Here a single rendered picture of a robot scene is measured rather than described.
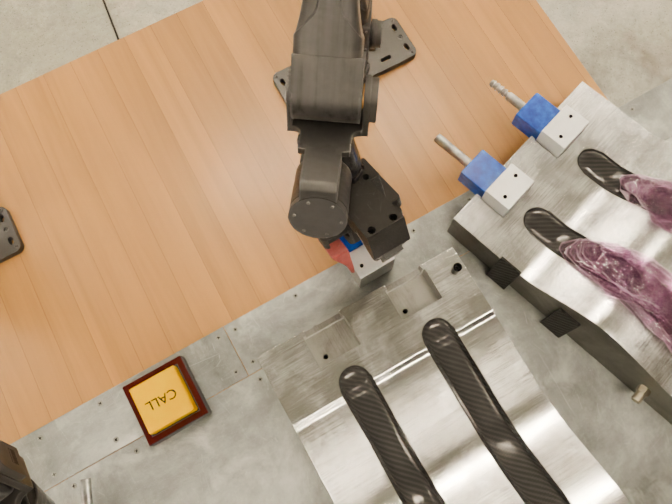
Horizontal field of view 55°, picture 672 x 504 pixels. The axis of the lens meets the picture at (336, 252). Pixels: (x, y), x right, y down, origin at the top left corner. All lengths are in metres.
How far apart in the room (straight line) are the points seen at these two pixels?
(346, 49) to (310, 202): 0.14
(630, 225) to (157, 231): 0.60
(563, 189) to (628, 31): 1.28
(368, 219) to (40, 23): 1.63
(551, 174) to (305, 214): 0.37
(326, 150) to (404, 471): 0.36
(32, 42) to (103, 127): 1.17
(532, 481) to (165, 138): 0.63
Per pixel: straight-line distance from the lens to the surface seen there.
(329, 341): 0.77
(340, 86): 0.61
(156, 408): 0.82
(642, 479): 0.90
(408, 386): 0.74
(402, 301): 0.78
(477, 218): 0.83
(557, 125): 0.87
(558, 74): 1.00
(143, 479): 0.86
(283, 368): 0.74
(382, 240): 0.64
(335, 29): 0.60
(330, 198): 0.59
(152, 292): 0.88
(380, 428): 0.75
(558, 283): 0.81
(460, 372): 0.76
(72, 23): 2.12
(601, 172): 0.90
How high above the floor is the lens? 1.63
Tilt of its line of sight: 75 degrees down
